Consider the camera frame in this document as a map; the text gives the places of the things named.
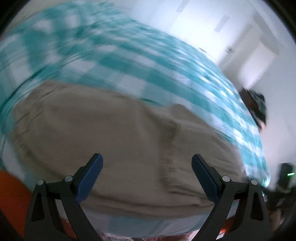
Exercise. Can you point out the white room door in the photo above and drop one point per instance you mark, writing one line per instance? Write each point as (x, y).
(251, 55)

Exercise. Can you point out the white wardrobe doors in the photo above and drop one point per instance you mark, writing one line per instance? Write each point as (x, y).
(211, 26)

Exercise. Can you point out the beige pants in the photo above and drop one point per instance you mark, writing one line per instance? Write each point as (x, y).
(147, 150)

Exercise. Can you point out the orange garment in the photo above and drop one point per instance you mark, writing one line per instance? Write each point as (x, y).
(12, 201)

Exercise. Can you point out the dark nightstand with clutter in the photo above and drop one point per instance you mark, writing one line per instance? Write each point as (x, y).
(256, 105)

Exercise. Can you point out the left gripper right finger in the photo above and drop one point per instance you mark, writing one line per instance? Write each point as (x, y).
(250, 220)

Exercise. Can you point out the teal plaid bedspread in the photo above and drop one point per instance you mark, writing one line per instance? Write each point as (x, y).
(94, 44)

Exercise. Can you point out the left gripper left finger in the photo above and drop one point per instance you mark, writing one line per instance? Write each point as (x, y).
(73, 190)

